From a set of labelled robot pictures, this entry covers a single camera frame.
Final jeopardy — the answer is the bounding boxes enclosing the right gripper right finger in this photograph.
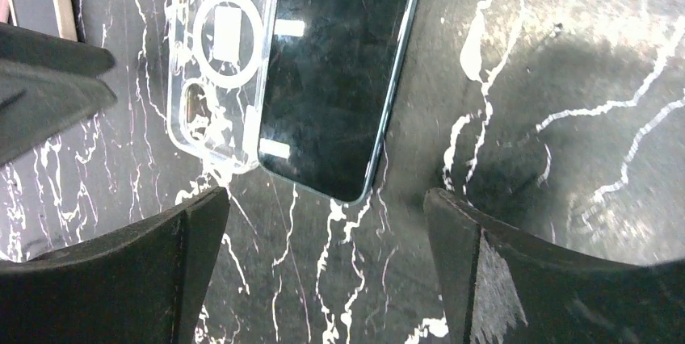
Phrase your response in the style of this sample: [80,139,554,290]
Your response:
[423,188,684,343]

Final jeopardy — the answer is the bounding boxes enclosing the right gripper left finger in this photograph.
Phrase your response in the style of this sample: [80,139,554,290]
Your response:
[1,187,230,343]

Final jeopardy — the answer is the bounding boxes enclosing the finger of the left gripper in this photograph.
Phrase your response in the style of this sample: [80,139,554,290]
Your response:
[1,23,116,78]
[1,59,117,166]

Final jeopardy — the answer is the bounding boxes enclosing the clear phone case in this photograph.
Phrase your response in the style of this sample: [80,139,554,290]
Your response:
[166,0,275,174]

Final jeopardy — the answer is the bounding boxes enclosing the dark phone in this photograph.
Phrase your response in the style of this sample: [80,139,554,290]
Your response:
[258,0,418,203]

